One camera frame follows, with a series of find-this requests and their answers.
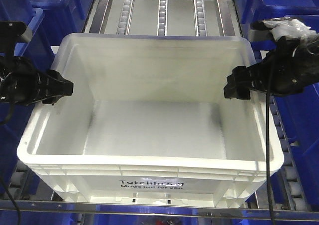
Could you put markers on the white plastic tote bin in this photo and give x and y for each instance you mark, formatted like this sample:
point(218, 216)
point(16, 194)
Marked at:
point(148, 123)

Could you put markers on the side roller track left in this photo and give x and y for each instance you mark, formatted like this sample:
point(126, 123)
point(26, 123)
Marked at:
point(18, 184)

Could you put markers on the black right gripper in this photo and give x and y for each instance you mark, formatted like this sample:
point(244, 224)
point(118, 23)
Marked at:
point(288, 69)

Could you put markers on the side roller track right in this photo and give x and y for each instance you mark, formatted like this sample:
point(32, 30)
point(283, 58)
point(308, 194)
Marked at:
point(284, 188)

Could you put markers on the left roller track rail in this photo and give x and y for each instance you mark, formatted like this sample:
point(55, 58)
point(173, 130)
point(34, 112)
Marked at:
point(125, 17)

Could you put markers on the blue bin left far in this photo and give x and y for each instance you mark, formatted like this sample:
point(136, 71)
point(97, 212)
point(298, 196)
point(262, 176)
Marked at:
point(62, 17)

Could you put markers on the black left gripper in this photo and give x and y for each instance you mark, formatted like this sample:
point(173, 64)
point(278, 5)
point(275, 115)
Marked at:
point(21, 83)

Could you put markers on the blue bin right near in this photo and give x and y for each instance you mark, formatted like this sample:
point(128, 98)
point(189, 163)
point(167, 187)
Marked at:
point(300, 117)

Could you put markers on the side roller track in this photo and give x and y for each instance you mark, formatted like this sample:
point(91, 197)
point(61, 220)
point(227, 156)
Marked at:
point(18, 184)
point(284, 188)

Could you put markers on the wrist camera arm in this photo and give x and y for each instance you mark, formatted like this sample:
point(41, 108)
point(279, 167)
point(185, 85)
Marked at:
point(11, 33)
point(274, 29)

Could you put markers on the right roller track rail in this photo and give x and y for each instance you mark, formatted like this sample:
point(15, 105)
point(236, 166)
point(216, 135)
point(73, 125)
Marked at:
point(199, 18)

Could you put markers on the middle roller track rail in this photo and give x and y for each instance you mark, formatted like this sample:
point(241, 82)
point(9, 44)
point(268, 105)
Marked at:
point(162, 18)

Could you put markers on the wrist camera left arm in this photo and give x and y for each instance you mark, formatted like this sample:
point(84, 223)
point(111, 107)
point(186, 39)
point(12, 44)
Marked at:
point(11, 33)

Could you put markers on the metal shelf front bar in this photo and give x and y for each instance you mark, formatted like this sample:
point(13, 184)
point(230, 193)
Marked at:
point(89, 208)

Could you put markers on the roller track rail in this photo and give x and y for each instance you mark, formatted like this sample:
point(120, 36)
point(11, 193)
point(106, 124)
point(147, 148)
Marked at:
point(162, 18)
point(199, 18)
point(125, 17)

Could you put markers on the blue bin right far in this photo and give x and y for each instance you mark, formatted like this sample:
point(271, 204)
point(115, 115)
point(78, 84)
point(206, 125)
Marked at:
point(250, 11)

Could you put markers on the blue bin left near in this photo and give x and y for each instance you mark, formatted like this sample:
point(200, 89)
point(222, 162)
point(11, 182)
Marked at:
point(41, 55)

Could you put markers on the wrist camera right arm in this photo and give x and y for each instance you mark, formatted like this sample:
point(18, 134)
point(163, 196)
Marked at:
point(274, 29)

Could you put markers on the blue bin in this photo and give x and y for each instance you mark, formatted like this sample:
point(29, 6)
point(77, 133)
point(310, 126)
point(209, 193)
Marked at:
point(250, 11)
point(41, 55)
point(300, 117)
point(62, 17)

